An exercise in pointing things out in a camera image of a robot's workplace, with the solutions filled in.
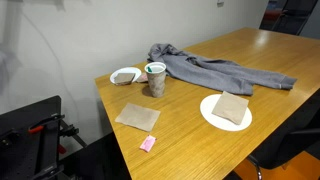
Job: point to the folded brown paper napkin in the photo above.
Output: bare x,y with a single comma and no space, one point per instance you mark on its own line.
124,78
230,107

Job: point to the small white paper plate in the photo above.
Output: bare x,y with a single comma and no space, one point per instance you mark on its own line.
128,70

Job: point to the clear plastic cup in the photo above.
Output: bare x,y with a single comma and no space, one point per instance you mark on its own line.
156,83

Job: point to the black perforated robot table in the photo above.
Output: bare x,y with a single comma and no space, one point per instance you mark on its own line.
20,156

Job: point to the black office chair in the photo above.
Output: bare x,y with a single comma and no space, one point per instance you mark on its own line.
286,143

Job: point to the grey hooded sweatshirt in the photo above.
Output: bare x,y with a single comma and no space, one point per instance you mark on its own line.
213,71

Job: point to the large white paper plate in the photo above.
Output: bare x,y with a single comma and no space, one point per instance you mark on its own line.
213,120

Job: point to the dark background chair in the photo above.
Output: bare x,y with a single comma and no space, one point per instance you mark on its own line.
293,16

